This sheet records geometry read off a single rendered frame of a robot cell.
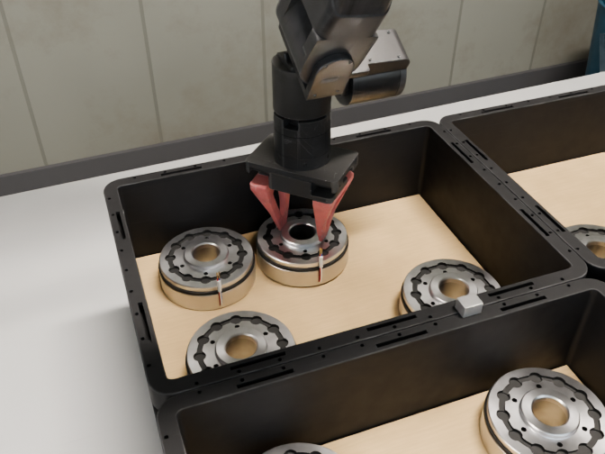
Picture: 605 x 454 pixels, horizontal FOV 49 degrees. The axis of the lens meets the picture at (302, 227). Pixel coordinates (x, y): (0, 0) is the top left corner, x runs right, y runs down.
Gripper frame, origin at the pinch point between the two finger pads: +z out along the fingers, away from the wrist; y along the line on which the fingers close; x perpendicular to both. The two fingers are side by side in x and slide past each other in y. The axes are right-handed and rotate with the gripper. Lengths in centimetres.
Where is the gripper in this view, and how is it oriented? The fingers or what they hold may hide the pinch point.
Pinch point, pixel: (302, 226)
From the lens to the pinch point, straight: 73.8
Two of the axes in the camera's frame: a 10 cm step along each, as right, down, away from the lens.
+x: -4.1, 5.5, -7.3
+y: -9.1, -2.5, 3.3
